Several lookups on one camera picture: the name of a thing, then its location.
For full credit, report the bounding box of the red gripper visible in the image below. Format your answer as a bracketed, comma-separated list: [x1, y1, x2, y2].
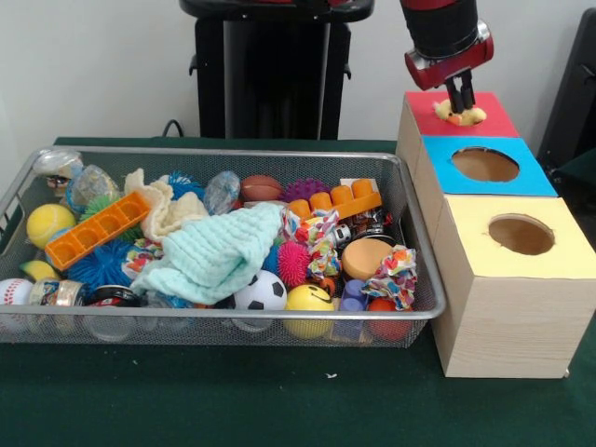
[403, 20, 494, 115]

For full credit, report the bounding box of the pale yellow plush duck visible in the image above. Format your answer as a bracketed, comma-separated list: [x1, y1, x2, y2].
[431, 100, 488, 127]

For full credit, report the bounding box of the mint green knitted cloth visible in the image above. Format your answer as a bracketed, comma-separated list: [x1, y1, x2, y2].
[129, 202, 286, 306]

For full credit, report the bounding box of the cream cloth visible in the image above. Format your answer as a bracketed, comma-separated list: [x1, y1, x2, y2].
[123, 168, 210, 243]

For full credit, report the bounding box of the clear plastic bottle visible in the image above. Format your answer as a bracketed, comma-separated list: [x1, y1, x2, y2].
[64, 163, 122, 209]

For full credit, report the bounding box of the wooden box with three holes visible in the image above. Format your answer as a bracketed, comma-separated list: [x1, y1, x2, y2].
[395, 90, 596, 379]

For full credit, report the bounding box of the black chair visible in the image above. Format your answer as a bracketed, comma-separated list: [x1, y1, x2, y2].
[535, 7, 596, 169]

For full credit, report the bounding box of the orange studded toy brick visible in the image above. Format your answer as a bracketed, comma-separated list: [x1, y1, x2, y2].
[287, 179, 383, 221]

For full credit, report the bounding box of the purple spiky ball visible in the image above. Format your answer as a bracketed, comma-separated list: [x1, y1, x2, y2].
[283, 178, 332, 204]

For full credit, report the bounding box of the brown toy football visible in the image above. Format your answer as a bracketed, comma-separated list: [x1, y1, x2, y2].
[240, 174, 285, 203]

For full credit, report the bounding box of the yellow smiley ball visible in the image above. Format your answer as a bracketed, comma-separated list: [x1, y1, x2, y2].
[283, 283, 336, 340]

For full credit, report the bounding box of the black and white soccer ball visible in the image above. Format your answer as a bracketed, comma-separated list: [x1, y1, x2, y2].
[232, 269, 289, 312]

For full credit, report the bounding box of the long orange hollow block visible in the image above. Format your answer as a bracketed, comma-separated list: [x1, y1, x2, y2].
[45, 189, 151, 272]

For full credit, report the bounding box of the plain yellow ball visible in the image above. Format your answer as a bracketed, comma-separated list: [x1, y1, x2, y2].
[25, 203, 77, 251]

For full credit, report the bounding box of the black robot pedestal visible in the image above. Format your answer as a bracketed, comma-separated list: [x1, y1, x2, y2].
[179, 0, 376, 141]

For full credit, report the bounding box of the shallow wire mesh bin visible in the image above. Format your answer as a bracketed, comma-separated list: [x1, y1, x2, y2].
[0, 144, 447, 349]

